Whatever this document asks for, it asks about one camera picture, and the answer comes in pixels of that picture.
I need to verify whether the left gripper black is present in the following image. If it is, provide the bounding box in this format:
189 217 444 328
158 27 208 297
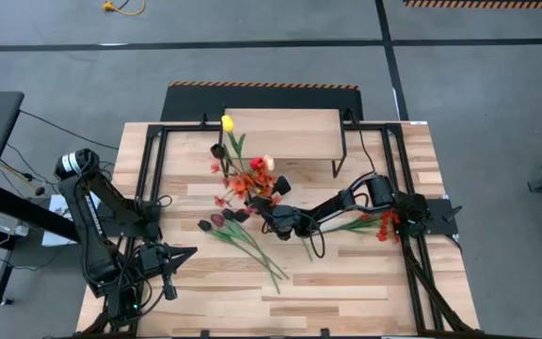
136 244 199 301

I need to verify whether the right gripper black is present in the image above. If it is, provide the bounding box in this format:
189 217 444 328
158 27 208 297
232 175 318 241

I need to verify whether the orange artificial flower bunch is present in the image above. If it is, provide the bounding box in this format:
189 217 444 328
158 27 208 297
208 157 284 211

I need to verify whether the maroon artificial tulip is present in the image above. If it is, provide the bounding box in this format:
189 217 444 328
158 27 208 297
210 214 284 283

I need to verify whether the wooden shelf with black legs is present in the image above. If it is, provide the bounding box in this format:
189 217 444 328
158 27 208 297
217 107 347 179

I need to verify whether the black mat with striped edge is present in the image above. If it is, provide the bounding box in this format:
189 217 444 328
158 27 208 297
160 80 364 122

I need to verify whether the red artificial flower bunch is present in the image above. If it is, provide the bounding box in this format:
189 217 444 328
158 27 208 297
334 209 402 244

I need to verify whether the white printed paper sheet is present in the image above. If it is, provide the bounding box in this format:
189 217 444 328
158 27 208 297
41 190 77 248

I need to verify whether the orange black striped tape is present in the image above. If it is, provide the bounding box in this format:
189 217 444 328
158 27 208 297
403 0 542 9

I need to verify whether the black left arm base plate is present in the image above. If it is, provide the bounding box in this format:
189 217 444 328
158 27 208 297
110 202 162 238

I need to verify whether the black metal table frame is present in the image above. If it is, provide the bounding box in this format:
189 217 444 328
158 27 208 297
75 112 479 339

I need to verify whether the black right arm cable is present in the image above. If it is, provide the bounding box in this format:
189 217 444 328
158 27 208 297
358 129 380 175

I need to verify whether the black floor cable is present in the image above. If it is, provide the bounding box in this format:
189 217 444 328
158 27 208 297
19 109 120 151

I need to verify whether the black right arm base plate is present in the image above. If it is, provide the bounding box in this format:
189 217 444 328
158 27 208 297
411 197 459 236

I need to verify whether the yellow floor cable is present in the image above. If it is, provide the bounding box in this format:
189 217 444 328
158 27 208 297
101 0 147 17

